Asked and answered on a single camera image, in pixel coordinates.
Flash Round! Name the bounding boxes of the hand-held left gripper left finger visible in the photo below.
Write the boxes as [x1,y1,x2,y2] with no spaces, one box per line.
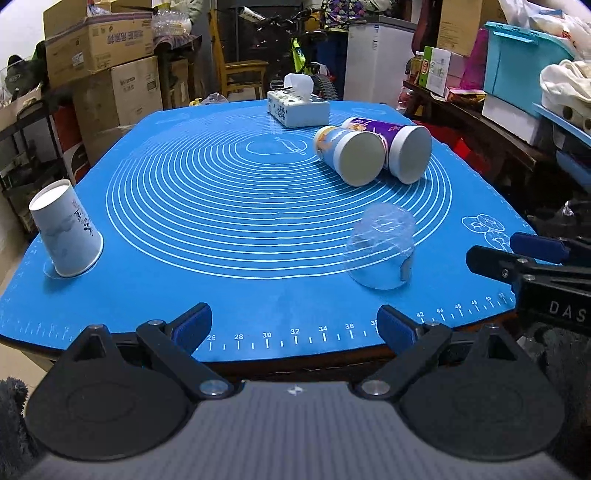
[59,303,235,401]

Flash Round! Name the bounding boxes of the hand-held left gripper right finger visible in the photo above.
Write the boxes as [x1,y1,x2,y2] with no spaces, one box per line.
[355,304,533,401]

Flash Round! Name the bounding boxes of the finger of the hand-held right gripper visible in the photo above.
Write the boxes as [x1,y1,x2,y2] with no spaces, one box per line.
[465,246,591,283]
[510,232,591,267]

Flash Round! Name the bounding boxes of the clear plastic cup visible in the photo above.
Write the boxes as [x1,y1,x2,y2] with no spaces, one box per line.
[344,204,416,291]

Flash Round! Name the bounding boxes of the purple print paper cup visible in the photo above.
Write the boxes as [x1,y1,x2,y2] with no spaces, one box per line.
[341,116,433,185]

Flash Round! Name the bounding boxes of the white paper cup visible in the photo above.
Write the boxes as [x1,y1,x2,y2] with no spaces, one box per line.
[28,179,105,278]

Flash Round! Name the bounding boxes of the yellow and blue paper cup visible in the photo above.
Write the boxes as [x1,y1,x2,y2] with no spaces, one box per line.
[312,124,387,188]

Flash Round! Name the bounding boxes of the crumpled clear plastic bag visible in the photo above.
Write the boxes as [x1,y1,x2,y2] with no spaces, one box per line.
[530,198,591,241]

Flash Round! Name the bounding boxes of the dark wooden side table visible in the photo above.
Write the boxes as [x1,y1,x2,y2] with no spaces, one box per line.
[401,80,591,190]

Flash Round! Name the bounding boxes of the blue silicone baking mat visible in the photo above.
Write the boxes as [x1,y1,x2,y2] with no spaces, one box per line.
[0,99,539,365]

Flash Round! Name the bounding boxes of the white foam box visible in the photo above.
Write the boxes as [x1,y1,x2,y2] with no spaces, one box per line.
[481,94,556,149]

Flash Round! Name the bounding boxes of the blue tray with paper rolls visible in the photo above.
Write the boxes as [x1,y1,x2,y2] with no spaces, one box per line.
[533,102,591,149]

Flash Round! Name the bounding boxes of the white cloth bundle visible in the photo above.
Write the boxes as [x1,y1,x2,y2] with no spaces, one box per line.
[539,59,591,117]

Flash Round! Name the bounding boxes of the red snack packet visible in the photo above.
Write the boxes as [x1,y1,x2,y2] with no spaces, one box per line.
[445,87,487,104]

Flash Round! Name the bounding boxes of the blue plastic storage bin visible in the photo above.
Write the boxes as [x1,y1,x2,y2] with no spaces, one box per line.
[482,20,579,110]

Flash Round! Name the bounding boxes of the pink bag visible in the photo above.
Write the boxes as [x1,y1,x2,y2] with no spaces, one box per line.
[459,28,490,91]

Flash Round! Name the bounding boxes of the green white carton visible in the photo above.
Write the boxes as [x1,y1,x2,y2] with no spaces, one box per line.
[418,45,464,97]

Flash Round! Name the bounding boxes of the dark fuzzy clothing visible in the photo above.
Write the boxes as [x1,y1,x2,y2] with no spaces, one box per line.
[0,377,41,480]

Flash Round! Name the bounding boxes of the drink bottle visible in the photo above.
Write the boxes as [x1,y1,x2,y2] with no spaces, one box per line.
[408,51,426,88]

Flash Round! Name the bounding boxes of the red white carton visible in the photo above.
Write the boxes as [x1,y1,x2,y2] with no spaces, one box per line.
[52,103,92,186]

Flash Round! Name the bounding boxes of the white plastic bags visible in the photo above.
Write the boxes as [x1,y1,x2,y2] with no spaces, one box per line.
[498,0,591,62]

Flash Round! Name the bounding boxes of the white chest freezer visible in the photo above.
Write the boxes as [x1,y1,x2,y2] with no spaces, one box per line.
[345,16,417,106]

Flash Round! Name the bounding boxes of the tall cardboard box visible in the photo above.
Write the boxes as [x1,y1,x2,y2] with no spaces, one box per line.
[436,0,509,57]

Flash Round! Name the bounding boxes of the white blue tissue box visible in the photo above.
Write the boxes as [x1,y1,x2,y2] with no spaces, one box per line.
[267,89,331,129]

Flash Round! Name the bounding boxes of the plain brown cardboard box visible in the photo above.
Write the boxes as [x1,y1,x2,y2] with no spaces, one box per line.
[73,55,164,134]

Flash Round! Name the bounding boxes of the black metal rack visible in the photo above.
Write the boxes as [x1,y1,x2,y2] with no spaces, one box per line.
[0,98,89,234]

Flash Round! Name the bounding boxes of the wooden chair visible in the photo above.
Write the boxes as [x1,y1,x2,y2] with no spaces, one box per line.
[216,9,270,100]

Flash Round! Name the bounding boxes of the white tissue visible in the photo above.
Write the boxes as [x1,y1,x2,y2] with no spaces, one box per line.
[283,72,315,100]

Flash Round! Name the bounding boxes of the bicycle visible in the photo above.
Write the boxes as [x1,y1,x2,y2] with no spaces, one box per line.
[239,6,343,100]

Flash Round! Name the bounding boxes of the floral cloth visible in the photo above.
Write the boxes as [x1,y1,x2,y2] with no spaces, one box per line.
[320,0,394,32]

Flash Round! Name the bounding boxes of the large printed cardboard box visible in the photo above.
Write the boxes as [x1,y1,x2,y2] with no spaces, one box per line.
[43,0,154,89]

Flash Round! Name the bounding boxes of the dark bag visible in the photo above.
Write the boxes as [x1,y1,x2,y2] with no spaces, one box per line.
[4,54,48,100]

